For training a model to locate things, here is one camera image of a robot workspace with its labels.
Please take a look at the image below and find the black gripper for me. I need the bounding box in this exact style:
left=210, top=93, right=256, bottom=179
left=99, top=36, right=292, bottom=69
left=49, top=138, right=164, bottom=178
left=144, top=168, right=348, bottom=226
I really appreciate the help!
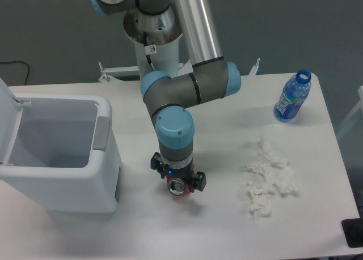
left=150, top=152, right=205, bottom=193

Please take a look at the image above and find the crushed red soda can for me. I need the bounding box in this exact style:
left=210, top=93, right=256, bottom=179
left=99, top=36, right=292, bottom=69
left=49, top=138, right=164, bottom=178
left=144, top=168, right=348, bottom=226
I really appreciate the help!
left=167, top=178, right=191, bottom=197

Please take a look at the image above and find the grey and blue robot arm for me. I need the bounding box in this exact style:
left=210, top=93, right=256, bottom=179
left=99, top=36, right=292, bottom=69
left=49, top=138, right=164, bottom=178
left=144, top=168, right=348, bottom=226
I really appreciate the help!
left=91, top=0, right=242, bottom=196

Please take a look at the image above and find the crumpled white tissue paper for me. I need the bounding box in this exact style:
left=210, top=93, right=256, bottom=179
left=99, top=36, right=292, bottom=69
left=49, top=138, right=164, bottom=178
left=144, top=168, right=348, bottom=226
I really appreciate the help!
left=240, top=137, right=299, bottom=219

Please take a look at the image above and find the white trash bin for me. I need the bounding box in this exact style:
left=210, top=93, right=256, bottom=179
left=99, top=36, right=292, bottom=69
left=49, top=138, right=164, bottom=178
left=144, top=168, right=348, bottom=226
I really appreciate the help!
left=1, top=93, right=121, bottom=213

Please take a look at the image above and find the blue plastic water bottle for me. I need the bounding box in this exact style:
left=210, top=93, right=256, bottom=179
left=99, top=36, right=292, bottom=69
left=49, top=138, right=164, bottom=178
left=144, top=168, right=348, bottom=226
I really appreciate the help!
left=273, top=69, right=311, bottom=122

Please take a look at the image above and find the white trash bin lid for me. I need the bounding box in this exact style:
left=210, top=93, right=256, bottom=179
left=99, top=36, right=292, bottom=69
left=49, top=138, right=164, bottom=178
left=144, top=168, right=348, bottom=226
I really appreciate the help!
left=1, top=79, right=31, bottom=165

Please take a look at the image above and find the black device at edge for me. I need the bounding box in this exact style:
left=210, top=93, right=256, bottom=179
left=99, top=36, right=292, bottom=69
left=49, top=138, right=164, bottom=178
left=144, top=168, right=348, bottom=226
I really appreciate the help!
left=341, top=218, right=362, bottom=248

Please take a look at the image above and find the white furniture at right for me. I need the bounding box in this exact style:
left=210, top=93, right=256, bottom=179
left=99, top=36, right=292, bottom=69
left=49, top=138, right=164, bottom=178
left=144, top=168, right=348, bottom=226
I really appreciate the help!
left=335, top=86, right=362, bottom=142

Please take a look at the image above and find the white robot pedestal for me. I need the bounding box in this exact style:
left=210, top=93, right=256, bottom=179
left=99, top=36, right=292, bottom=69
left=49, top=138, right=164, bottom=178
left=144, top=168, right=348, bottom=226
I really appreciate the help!
left=123, top=4, right=183, bottom=78

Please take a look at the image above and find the black floor cable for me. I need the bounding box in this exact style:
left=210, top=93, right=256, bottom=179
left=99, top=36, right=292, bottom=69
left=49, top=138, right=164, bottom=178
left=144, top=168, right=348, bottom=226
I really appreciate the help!
left=0, top=61, right=31, bottom=85

